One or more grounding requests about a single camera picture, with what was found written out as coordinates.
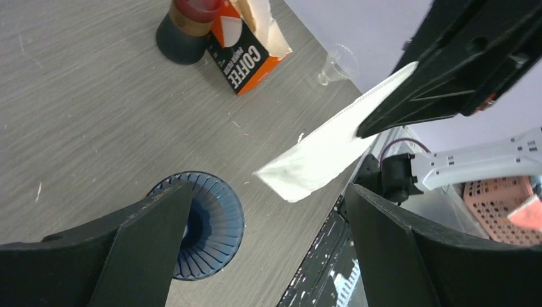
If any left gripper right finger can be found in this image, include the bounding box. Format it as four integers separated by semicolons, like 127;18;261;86
345;184;541;306

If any white paper coffee filter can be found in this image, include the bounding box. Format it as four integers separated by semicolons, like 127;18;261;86
254;61;418;203

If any orange coffee filter box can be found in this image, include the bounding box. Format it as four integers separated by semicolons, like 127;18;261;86
207;1;282;95

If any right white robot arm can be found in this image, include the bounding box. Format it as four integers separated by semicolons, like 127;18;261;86
356;1;541;202

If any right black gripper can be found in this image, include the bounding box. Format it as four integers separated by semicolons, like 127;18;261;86
356;1;541;138

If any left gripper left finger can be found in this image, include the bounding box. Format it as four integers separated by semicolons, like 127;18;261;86
1;182;192;306

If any clear glass dripper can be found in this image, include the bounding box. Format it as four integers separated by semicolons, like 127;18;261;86
318;43;359;86

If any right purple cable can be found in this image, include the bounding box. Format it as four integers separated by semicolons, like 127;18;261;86
378;138;432;166

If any pink perforated basket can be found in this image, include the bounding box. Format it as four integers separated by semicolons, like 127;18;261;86
463;177;541;246

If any blue glass dripper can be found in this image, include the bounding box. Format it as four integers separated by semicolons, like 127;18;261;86
146;171;245;281

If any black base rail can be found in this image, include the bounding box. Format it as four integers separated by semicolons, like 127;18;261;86
277;196;368;307

